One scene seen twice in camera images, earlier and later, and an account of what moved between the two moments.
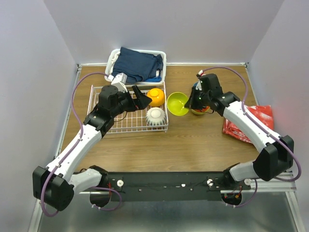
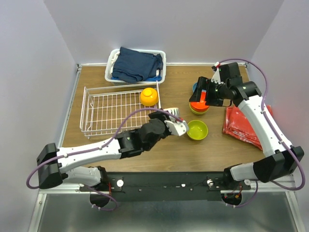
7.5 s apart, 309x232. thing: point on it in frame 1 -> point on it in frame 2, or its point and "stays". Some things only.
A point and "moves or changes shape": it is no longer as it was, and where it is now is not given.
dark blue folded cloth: (138, 66) stays
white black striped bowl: (155, 116) moves or changes shape
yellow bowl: (175, 103) -> (198, 130)
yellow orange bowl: (158, 97) moves or changes shape
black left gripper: (141, 101) -> (161, 116)
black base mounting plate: (168, 186) stays
